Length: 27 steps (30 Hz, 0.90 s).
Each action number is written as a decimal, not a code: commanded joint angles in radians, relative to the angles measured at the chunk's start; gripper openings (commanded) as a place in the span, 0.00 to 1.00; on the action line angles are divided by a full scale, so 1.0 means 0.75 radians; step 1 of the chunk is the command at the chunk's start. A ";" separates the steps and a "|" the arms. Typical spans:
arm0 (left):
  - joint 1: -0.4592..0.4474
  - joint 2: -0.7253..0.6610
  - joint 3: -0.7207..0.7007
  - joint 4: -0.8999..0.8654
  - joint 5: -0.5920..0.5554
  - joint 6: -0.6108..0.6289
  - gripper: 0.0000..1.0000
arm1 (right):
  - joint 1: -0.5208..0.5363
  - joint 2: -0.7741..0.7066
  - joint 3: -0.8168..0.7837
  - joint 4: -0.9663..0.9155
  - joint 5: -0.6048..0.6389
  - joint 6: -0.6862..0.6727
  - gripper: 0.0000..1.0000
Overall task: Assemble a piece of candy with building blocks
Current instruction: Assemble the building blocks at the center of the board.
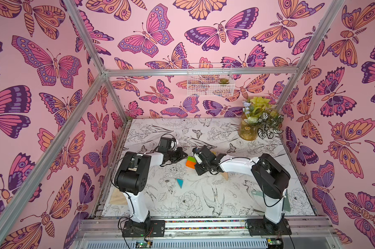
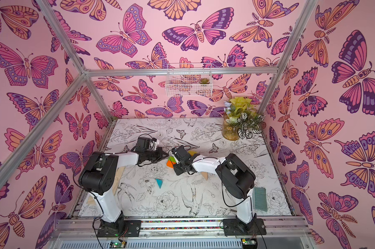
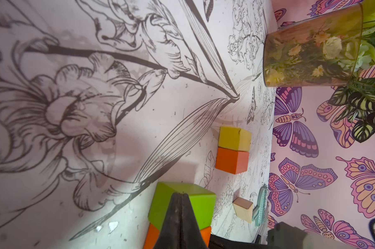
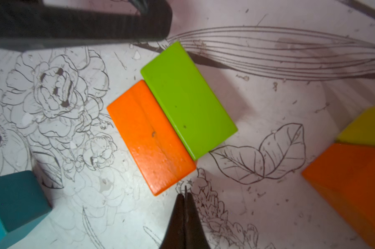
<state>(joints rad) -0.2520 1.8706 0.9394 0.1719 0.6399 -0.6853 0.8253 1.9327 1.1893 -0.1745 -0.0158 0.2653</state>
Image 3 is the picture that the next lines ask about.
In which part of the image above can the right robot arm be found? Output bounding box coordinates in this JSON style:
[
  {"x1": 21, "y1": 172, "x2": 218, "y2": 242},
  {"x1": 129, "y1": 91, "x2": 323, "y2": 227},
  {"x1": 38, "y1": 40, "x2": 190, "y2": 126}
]
[{"x1": 209, "y1": 223, "x2": 360, "y2": 249}]

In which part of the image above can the yellow block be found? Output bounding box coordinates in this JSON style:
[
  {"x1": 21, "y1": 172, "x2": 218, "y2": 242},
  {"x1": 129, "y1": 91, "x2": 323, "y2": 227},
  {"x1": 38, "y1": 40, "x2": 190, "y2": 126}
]
[{"x1": 218, "y1": 126, "x2": 252, "y2": 152}]

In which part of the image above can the orange small block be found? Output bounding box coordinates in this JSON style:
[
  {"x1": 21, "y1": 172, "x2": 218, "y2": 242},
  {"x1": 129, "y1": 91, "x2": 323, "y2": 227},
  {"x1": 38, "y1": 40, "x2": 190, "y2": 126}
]
[{"x1": 215, "y1": 147, "x2": 249, "y2": 175}]

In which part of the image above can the orange long rectangular block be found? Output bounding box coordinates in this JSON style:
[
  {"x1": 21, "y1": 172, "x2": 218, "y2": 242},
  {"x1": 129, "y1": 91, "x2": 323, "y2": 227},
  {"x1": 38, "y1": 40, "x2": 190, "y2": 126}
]
[{"x1": 143, "y1": 224, "x2": 212, "y2": 249}]

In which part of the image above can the green rectangular block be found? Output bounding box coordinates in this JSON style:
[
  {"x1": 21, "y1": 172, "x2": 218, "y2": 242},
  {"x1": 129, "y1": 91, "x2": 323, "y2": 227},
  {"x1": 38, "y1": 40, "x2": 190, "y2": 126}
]
[{"x1": 147, "y1": 182, "x2": 217, "y2": 231}]

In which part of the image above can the natural wood triangle block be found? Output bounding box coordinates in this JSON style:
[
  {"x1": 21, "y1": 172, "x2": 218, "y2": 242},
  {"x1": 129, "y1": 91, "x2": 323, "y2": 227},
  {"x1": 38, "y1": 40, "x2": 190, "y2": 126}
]
[{"x1": 233, "y1": 197, "x2": 254, "y2": 224}]

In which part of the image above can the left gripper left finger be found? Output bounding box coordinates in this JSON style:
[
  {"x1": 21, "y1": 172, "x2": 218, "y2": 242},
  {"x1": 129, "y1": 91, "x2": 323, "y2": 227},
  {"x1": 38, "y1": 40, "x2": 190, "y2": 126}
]
[{"x1": 154, "y1": 193, "x2": 183, "y2": 249}]

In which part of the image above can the artificial plant bouquet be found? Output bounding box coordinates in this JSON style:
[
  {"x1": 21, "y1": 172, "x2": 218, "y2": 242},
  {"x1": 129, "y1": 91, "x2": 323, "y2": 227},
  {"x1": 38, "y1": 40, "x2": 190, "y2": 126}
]
[{"x1": 328, "y1": 1, "x2": 375, "y2": 143}]

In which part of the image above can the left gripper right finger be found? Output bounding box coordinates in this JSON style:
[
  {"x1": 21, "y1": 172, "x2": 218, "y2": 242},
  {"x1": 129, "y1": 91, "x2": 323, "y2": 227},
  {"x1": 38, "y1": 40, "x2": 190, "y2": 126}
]
[{"x1": 180, "y1": 194, "x2": 208, "y2": 249}]

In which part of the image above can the amber glass vase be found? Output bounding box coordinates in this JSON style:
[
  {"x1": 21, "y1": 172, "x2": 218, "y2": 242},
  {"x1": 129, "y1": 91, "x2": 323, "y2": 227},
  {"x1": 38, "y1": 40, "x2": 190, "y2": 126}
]
[{"x1": 263, "y1": 3, "x2": 363, "y2": 87}]

